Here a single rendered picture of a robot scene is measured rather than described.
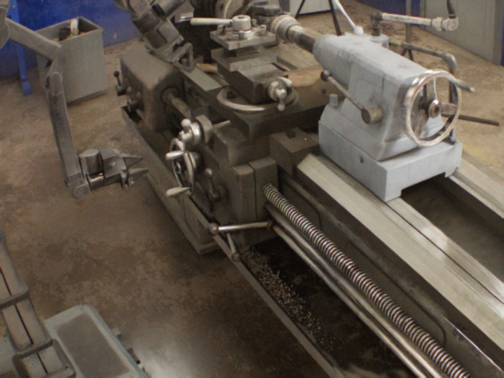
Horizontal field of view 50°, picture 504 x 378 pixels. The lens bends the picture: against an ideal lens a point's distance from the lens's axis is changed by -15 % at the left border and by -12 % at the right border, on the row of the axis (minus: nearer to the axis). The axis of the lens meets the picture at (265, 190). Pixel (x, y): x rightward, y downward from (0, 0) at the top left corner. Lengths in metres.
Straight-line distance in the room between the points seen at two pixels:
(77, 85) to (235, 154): 2.82
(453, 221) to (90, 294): 1.64
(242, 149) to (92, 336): 0.86
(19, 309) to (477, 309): 1.29
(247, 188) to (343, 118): 0.37
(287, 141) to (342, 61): 0.30
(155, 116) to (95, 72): 1.97
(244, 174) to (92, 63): 2.85
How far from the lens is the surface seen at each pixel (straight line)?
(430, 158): 1.69
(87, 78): 4.56
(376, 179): 1.64
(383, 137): 1.62
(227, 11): 2.35
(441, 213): 1.83
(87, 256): 2.94
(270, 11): 2.22
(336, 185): 1.69
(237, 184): 1.86
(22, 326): 1.86
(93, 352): 2.09
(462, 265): 1.46
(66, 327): 2.21
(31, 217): 3.36
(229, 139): 1.86
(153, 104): 2.62
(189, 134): 1.92
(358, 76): 1.71
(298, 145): 1.82
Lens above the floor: 1.75
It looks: 33 degrees down
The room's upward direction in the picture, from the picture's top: 3 degrees counter-clockwise
